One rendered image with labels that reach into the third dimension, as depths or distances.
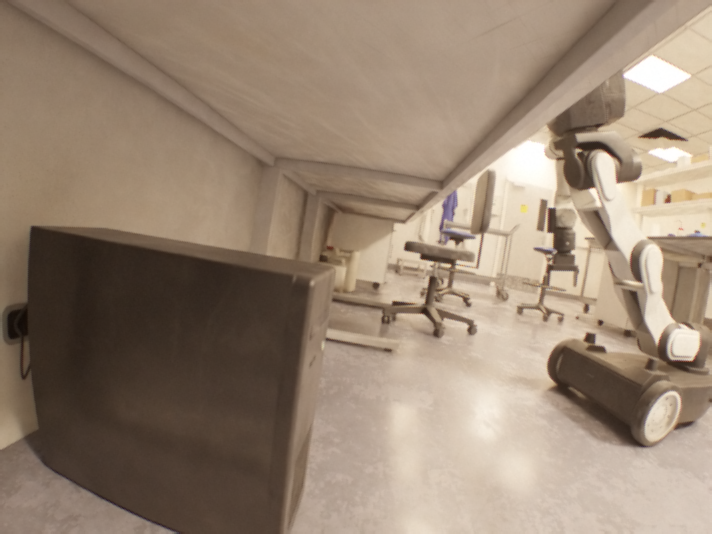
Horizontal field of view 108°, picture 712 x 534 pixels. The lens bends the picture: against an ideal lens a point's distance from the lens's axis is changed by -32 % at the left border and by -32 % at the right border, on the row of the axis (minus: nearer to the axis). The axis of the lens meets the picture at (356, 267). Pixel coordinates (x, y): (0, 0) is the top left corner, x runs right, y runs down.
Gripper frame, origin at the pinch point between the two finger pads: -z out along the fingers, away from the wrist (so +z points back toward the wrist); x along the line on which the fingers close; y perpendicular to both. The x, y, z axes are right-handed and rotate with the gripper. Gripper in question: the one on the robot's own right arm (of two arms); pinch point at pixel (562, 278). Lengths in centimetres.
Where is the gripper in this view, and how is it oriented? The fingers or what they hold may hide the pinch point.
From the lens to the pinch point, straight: 148.4
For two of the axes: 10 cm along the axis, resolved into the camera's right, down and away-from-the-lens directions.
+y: -2.7, 1.4, -9.5
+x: -9.6, -0.3, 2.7
